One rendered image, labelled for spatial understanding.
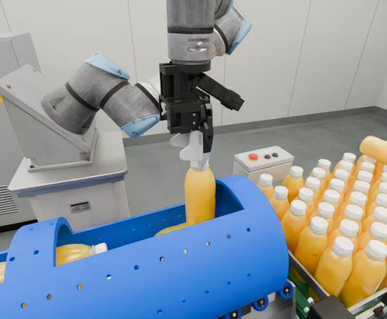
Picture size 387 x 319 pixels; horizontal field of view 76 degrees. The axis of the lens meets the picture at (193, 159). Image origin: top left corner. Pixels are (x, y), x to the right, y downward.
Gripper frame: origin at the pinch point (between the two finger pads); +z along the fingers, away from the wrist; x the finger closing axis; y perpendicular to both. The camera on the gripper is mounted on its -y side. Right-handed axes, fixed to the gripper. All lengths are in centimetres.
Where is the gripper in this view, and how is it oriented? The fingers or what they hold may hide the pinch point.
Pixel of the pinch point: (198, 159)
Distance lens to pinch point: 53.2
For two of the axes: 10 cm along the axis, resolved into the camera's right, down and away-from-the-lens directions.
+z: -0.1, 8.6, 5.1
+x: 3.8, 4.7, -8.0
